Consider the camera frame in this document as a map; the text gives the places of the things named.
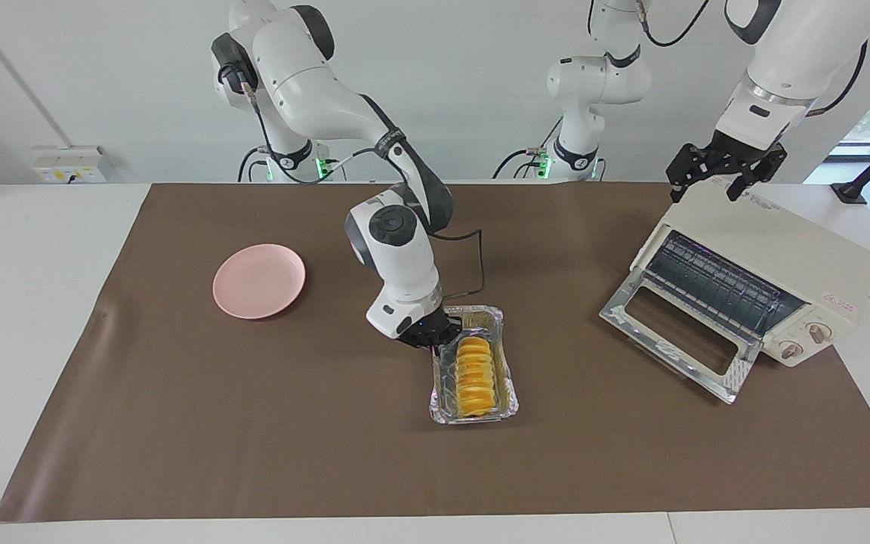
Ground yellow sliced bread loaf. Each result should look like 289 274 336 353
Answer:
455 336 496 419

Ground aluminium foil tray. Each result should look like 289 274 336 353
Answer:
428 304 520 425

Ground cream toaster oven body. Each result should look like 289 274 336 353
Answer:
629 184 870 369

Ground metal glass oven door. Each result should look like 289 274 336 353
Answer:
599 268 764 405

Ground pink round plate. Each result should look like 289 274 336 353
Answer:
212 243 307 320

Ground brown table mat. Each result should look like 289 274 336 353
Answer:
0 181 870 524

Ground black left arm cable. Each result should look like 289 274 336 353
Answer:
807 42 868 118

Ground black left base cables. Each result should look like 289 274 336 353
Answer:
492 117 563 180

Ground black base cables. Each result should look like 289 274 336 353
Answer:
237 146 347 182
492 117 563 180

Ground black right base cables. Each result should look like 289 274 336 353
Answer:
237 146 347 182

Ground white wall power strip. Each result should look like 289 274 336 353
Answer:
33 146 107 184

